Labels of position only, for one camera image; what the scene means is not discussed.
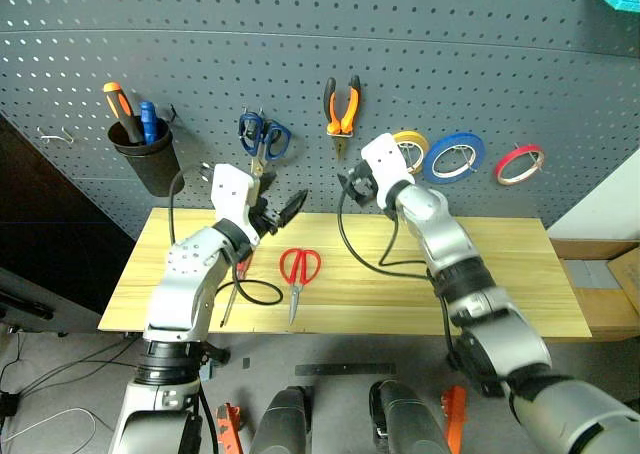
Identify black floor cable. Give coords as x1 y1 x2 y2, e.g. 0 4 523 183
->
0 332 142 401

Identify orange plastic clamp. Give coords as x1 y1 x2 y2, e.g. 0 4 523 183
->
439 385 469 454
214 402 247 454

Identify orange and black pliers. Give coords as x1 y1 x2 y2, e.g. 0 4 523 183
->
322 74 363 162

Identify orange and black screwdriver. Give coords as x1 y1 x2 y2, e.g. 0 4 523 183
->
103 81 146 146

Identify red tape roll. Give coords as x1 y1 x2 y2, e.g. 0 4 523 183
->
494 143 546 187

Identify dark grey metal pegboard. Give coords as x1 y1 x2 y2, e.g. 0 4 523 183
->
0 0 640 241

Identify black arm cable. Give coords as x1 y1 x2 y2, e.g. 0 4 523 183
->
336 192 457 368
167 165 285 307

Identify blue handled screwdriver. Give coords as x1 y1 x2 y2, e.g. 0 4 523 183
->
138 100 161 147

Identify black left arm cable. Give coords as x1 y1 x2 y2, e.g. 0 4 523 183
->
167 165 285 307

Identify white floor cable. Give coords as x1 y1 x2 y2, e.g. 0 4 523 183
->
0 406 97 454

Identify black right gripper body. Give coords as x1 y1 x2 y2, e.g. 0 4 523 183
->
346 162 380 209

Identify yellow tape roll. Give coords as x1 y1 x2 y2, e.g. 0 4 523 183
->
391 130 430 176

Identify blue handled scissors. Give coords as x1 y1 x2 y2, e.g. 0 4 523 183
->
237 110 293 188

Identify blue tape roll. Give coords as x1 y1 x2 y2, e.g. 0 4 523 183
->
422 132 486 185

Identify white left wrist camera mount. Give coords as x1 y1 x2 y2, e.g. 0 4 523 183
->
208 163 256 241

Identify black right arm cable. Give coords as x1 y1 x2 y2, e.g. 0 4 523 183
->
336 192 457 368

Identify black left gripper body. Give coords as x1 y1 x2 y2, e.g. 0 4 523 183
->
247 197 282 239

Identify black flat floor strip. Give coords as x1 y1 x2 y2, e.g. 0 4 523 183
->
294 362 398 377

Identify silver wire pegboard hook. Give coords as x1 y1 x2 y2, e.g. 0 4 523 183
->
38 127 77 146

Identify dark rounded robot leg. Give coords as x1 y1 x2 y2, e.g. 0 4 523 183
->
248 385 315 454
368 379 452 454

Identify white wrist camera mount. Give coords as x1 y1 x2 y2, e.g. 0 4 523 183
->
360 132 418 209
208 163 256 241

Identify red handled thin screwdriver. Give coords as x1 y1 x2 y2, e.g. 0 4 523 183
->
219 254 252 330

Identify black cup holder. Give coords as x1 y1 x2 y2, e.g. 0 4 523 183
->
107 118 186 198

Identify red handled scissors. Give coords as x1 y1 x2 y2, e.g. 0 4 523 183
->
278 247 323 327

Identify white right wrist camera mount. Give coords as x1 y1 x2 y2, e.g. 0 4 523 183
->
360 132 418 209

